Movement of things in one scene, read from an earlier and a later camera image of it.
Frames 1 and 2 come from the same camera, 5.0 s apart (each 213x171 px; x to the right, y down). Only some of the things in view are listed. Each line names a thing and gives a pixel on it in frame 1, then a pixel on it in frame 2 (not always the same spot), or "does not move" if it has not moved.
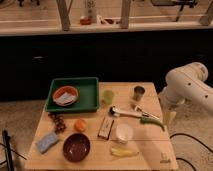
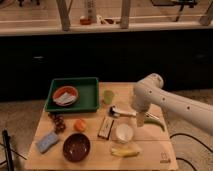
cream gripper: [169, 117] → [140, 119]
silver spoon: [115, 111] does not move
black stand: [7, 146] does not move
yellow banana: [123, 152] does not move
